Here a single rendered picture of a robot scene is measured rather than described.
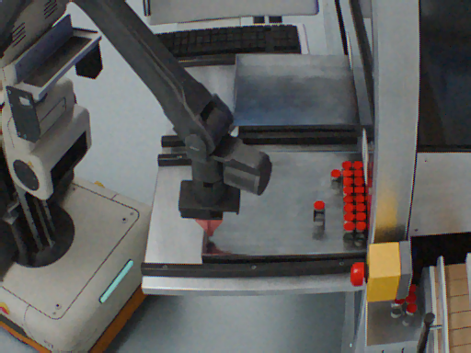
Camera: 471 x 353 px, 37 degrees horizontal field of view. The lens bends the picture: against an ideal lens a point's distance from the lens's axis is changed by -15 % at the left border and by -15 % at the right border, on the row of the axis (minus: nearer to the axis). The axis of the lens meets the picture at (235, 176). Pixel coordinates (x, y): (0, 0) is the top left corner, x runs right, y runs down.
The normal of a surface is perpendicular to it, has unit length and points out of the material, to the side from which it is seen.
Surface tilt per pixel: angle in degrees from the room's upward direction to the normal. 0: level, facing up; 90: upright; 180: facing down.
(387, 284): 90
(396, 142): 90
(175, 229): 0
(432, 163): 90
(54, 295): 0
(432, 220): 90
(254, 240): 0
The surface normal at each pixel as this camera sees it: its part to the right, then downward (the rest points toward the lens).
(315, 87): -0.08, -0.72
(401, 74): -0.05, 0.69
